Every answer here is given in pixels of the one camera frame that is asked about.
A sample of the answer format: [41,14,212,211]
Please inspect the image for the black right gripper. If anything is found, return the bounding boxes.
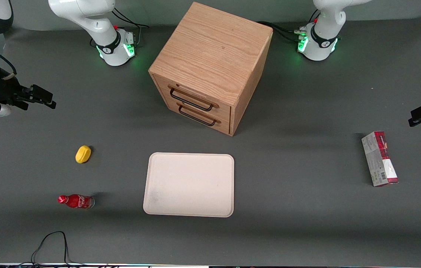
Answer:
[0,76,57,116]

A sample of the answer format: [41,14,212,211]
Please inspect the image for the red coke bottle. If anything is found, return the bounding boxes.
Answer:
[57,194,95,210]

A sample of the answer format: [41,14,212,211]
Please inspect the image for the beige plastic tray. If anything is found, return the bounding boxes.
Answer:
[143,152,235,218]

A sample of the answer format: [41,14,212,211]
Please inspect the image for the grey and red carton box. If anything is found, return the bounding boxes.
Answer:
[361,131,399,187]

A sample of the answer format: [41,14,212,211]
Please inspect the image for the yellow toy lemon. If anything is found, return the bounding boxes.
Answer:
[75,145,92,164]

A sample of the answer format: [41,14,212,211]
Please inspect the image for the wooden drawer cabinet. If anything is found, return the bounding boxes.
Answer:
[148,1,273,137]

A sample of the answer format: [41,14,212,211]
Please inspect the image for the large wooden drawer front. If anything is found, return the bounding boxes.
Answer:
[152,74,232,120]

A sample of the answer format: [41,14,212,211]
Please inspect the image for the small wooden drawer front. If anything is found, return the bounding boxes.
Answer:
[165,99,232,135]

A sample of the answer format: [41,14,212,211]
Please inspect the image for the thin black looped cable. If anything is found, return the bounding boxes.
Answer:
[17,231,84,267]

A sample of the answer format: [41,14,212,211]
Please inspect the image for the long black drawer handle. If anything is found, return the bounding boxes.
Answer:
[168,86,215,112]

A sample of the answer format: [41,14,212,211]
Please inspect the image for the short black drawer handle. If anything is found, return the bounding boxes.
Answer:
[177,105,218,127]

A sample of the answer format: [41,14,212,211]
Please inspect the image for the black left arm base cables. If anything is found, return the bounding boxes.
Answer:
[257,9,321,44]

